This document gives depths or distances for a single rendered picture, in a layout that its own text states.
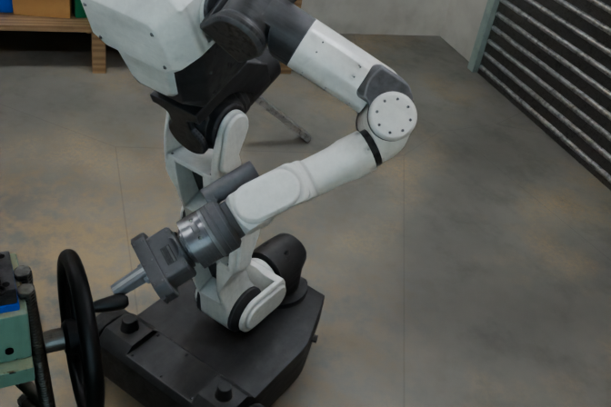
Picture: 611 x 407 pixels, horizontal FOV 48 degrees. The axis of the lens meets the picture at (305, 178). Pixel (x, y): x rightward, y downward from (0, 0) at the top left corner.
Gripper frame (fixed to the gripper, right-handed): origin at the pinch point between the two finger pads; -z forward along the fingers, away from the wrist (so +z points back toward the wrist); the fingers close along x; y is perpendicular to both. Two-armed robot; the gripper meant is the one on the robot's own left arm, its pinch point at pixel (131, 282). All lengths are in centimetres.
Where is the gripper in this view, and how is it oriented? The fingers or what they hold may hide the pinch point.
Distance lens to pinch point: 114.4
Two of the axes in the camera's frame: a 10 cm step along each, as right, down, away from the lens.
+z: 8.5, -5.2, 1.0
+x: -5.1, -7.4, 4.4
